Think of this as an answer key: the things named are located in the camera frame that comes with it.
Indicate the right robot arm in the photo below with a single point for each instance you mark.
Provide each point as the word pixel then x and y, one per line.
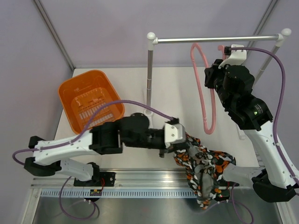
pixel 233 85

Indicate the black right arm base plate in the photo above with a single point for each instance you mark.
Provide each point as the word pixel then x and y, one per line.
pixel 225 184

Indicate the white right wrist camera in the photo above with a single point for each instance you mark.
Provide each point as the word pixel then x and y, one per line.
pixel 231 57

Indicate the aluminium mounting rail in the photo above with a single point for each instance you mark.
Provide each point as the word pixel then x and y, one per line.
pixel 127 179

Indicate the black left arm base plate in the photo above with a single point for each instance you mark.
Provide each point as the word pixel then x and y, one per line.
pixel 107 179

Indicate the white and silver clothes rack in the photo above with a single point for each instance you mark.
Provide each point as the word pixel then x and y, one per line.
pixel 153 40

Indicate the pink clothes hanger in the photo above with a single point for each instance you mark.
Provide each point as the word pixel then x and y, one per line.
pixel 207 130

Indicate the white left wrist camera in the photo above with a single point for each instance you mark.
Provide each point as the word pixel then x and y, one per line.
pixel 174 132

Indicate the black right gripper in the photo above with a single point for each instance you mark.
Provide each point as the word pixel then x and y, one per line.
pixel 212 72

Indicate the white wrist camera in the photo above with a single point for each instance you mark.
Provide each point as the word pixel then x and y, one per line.
pixel 231 57
pixel 174 132

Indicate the orange plastic basket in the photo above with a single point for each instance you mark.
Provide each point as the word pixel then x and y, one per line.
pixel 83 94

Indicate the white slotted cable duct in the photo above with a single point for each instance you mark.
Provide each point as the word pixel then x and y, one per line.
pixel 118 193

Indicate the camouflage patterned shorts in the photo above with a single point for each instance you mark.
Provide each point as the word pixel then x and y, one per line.
pixel 204 169

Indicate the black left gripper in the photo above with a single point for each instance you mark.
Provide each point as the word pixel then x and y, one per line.
pixel 173 147

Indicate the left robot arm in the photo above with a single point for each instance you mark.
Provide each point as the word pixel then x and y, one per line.
pixel 56 156

